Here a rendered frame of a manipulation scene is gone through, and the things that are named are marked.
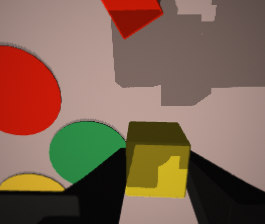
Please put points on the red cube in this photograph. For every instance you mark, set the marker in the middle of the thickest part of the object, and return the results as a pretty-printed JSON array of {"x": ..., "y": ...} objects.
[{"x": 130, "y": 16}]

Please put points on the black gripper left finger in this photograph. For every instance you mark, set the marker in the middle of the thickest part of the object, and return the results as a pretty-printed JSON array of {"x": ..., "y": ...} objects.
[{"x": 107, "y": 183}]

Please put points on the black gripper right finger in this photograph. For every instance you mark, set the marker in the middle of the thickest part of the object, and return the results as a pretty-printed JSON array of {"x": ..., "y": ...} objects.
[{"x": 218, "y": 197}]

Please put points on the yellow cube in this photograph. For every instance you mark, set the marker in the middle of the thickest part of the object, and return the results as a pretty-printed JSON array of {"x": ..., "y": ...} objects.
[{"x": 157, "y": 159}]

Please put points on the green circle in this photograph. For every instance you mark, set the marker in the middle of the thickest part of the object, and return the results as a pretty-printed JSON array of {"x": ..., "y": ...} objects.
[{"x": 80, "y": 147}]

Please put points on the red circle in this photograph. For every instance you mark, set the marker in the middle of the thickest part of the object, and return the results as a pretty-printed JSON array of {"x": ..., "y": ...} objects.
[{"x": 30, "y": 98}]

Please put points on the yellow circle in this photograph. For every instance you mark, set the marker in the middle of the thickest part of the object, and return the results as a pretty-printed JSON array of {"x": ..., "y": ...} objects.
[{"x": 31, "y": 182}]

